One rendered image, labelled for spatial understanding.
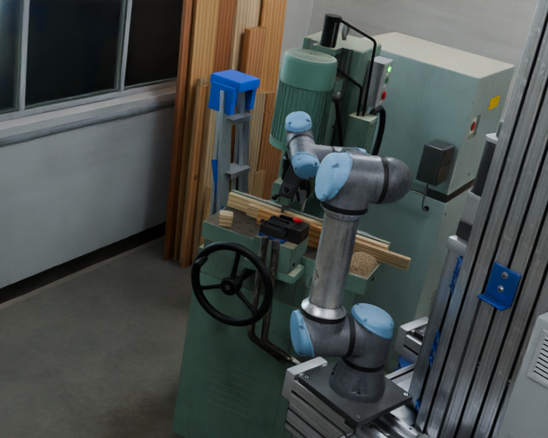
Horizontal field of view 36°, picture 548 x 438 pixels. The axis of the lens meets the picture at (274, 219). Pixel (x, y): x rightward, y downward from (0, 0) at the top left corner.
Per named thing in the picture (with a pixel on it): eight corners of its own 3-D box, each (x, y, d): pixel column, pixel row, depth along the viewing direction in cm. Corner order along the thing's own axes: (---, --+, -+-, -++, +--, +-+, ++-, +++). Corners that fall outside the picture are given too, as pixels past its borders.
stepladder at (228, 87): (191, 319, 398) (203, 74, 357) (222, 301, 418) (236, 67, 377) (219, 329, 391) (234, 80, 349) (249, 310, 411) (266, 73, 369)
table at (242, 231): (185, 245, 278) (188, 229, 275) (228, 217, 304) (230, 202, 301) (354, 308, 258) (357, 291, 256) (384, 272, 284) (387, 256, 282)
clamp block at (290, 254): (248, 260, 269) (252, 235, 265) (265, 246, 280) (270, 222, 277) (289, 275, 264) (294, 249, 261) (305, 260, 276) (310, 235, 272)
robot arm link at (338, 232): (350, 367, 212) (393, 164, 193) (294, 366, 208) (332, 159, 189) (336, 342, 223) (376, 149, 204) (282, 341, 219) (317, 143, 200)
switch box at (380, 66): (359, 103, 293) (369, 59, 287) (368, 98, 302) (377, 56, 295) (375, 109, 291) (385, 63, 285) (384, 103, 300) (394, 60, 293)
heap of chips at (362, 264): (339, 268, 268) (342, 258, 266) (354, 253, 280) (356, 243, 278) (365, 277, 265) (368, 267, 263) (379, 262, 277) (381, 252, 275)
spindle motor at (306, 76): (259, 145, 274) (275, 52, 261) (281, 133, 289) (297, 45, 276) (308, 160, 268) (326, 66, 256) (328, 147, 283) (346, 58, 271)
